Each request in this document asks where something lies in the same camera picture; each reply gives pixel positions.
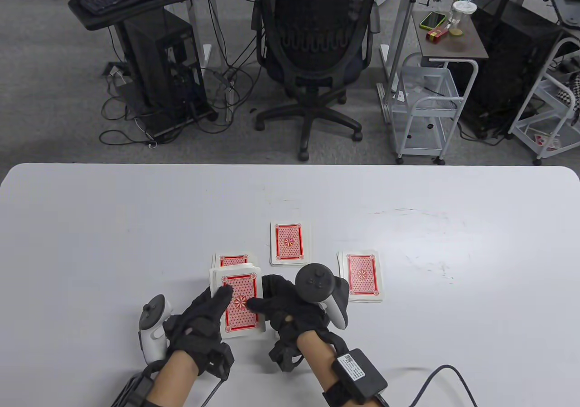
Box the black white checkered board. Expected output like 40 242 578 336
555 73 580 113

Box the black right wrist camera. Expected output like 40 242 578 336
268 341 304 372

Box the brown side table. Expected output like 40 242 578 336
411 10 490 62

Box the black right wrist strap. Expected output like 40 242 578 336
323 387 352 407

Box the thick black glove cable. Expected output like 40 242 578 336
324 330 349 353

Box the thin black glove cable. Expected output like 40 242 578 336
199 378 225 407

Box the person's right hand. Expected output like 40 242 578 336
246 274 331 343

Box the clear lidded jar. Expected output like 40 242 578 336
449 1 478 37

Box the tangle of black floor cables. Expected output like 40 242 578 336
99 0 264 148

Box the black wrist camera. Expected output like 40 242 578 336
268 341 304 372
204 341 235 379

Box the black stand base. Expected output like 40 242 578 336
135 108 219 139

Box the person's left hand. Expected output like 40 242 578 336
164 285 234 376

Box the black wrist sensor box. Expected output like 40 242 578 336
332 348 389 405

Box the black sensor box cable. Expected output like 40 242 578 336
376 364 479 407

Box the deck of red-backed cards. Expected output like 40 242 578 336
209 266 266 339

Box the person's right forearm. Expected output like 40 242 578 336
297 330 390 407

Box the pile of dealt red-backed cards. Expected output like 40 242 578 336
213 253 257 268
337 250 384 303
271 221 312 267

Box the black computer tower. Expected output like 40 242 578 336
121 7 210 117
455 0 565 139

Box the person's left forearm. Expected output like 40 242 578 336
145 350 200 407

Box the white metal cart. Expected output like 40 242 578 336
507 30 580 166
389 53 479 166

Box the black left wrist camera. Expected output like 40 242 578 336
204 341 235 379

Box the aluminium frame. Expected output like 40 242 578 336
378 0 425 124

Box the black white right hand controller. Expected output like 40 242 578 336
295 263 350 330

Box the white desk leg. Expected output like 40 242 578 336
185 0 213 70

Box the red white card pack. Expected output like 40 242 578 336
532 133 562 151

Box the green-edged smartphone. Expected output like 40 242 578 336
419 11 448 30

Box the black left forearm sensor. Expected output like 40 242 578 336
111 371 157 407

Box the black mesh office chair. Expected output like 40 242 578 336
251 0 382 162

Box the white left hand controller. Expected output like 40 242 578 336
138 295 175 363

